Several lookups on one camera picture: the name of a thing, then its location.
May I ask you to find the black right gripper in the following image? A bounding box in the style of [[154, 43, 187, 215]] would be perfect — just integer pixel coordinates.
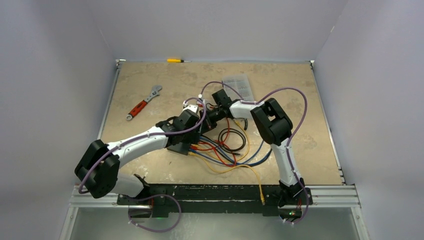
[[198, 106, 224, 136]]

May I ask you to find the black network switch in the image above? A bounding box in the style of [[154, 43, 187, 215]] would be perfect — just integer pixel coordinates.
[[166, 142, 191, 156]]

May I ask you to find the black ethernet cable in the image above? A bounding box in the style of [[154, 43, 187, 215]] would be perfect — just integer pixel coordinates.
[[200, 119, 249, 157]]

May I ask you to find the blue ethernet cable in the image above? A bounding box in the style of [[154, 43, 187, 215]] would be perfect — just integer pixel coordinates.
[[190, 139, 273, 168]]

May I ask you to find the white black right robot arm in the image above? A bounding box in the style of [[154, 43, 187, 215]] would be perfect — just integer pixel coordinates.
[[200, 90, 311, 204]]

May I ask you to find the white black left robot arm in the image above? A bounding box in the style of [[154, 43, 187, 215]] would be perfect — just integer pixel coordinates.
[[74, 109, 206, 205]]

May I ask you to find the clear plastic parts box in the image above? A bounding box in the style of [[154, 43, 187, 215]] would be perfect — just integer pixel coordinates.
[[221, 74, 255, 102]]

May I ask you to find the yellow ethernet cable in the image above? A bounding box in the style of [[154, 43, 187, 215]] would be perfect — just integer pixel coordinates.
[[192, 119, 252, 163], [190, 152, 266, 206]]

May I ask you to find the red handled adjustable wrench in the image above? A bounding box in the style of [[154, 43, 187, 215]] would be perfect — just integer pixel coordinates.
[[125, 85, 163, 121]]

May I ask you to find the yellow handled screwdriver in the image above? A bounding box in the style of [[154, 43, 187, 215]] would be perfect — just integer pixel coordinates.
[[166, 58, 191, 63]]

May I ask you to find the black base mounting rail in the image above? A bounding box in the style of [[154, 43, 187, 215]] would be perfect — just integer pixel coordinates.
[[117, 183, 313, 218]]

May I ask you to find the aluminium frame rail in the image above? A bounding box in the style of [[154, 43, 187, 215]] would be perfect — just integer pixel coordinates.
[[68, 185, 361, 208]]

